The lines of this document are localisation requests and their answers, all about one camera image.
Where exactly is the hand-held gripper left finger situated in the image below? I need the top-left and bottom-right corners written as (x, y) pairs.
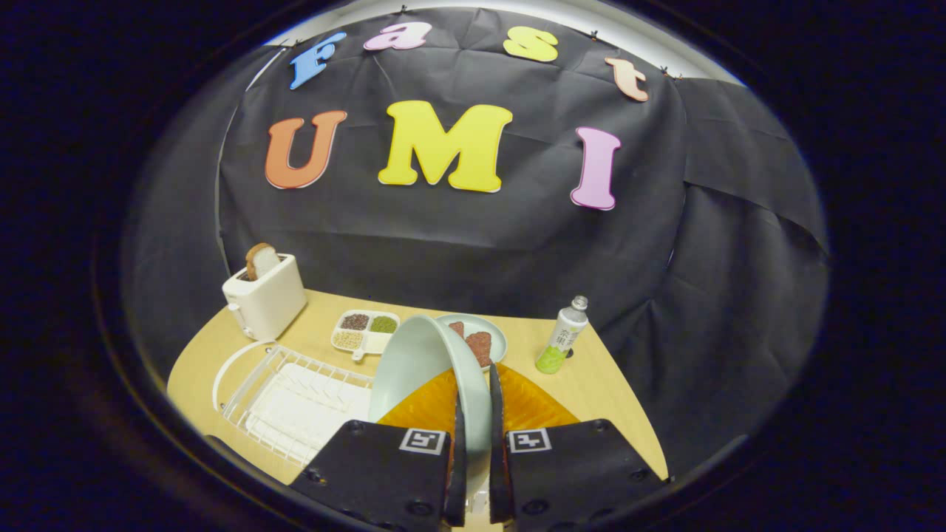
top-left (288, 367), bottom-right (469, 532)

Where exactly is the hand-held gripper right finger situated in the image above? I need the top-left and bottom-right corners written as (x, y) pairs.
top-left (486, 362), bottom-right (670, 532)

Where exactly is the white wire dish rack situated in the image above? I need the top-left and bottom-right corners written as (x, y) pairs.
top-left (212, 340), bottom-right (374, 466)

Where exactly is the pale green plate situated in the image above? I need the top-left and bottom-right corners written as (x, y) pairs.
top-left (368, 314), bottom-right (493, 518)

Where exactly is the white divided seed dish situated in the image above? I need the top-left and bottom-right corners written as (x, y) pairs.
top-left (330, 309), bottom-right (401, 361)

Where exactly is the pale green patty dish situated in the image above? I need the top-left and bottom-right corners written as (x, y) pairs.
top-left (435, 313), bottom-right (508, 370)

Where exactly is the green tea bottle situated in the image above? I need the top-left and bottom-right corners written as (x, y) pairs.
top-left (535, 296), bottom-right (590, 375)

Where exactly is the white toaster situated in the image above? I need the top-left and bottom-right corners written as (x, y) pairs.
top-left (222, 253), bottom-right (308, 341)

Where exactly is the brown bread slice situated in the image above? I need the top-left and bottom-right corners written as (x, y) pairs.
top-left (245, 242), bottom-right (282, 282)

